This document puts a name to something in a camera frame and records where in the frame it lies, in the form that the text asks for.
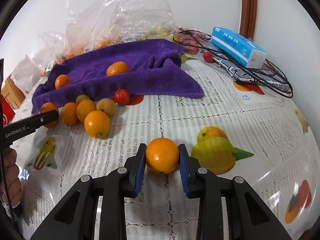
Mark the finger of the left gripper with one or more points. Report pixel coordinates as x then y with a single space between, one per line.
42 119

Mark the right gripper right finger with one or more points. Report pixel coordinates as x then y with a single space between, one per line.
248 216

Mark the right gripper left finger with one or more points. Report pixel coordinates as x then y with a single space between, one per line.
74 215

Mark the large orange with stem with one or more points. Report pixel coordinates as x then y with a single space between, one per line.
62 81

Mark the small oval orange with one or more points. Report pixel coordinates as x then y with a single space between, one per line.
85 107

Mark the small round orange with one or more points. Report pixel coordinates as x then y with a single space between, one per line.
97 124

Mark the bag of red fruits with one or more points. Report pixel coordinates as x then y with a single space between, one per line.
193 41

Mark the person's left hand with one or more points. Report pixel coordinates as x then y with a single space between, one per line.
11 175

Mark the red package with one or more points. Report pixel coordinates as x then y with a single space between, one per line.
8 112

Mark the wooden furniture piece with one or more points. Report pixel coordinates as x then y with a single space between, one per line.
13 95

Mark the white plastic bag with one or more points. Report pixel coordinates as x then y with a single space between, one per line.
26 75

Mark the clear bag of tangerines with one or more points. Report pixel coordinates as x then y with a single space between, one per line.
55 50

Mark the small red fruit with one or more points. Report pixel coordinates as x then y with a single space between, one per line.
122 97

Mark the clear bag of oranges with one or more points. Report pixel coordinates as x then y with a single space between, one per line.
93 21

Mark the purple terry towel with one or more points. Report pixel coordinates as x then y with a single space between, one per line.
150 67

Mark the patterned folded umbrella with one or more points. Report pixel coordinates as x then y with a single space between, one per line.
272 79

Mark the clear bag of yellow fruit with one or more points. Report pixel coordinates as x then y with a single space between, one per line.
145 17

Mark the red fruit near tissue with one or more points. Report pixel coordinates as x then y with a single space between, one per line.
208 57

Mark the blue tissue pack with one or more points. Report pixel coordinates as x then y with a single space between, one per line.
244 51

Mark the brown wooden door frame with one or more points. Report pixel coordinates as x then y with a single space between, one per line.
248 18

